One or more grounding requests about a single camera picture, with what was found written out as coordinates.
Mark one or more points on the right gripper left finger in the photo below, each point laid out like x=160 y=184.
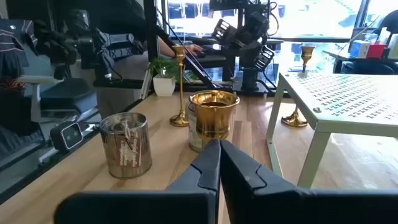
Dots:
x=186 y=202

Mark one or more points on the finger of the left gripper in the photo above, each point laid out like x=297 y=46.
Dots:
x=224 y=31
x=264 y=58

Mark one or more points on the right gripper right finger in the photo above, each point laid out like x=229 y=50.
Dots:
x=280 y=205

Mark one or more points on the tall gold candlestick holder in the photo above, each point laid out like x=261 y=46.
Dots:
x=178 y=120
x=293 y=119
x=214 y=121

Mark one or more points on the silver tin candle with tag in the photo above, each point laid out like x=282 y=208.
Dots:
x=124 y=155

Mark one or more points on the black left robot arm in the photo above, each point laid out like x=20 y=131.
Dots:
x=250 y=79

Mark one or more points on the person's hand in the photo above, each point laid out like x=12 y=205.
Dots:
x=194 y=49

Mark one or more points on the green plant in white pot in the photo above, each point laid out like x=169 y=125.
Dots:
x=164 y=87

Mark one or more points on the pale green perforated metal shelf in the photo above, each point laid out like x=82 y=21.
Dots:
x=342 y=99

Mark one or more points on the dark desk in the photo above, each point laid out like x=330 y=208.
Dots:
x=357 y=59

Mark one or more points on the blue box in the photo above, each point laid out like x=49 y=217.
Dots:
x=360 y=49

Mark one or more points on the red box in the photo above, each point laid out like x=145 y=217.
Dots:
x=376 y=52

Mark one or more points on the person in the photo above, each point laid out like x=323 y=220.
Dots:
x=121 y=99

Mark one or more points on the office chair with white armrest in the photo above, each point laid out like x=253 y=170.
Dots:
x=68 y=93

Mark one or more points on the black box camera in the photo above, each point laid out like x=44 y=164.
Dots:
x=66 y=136

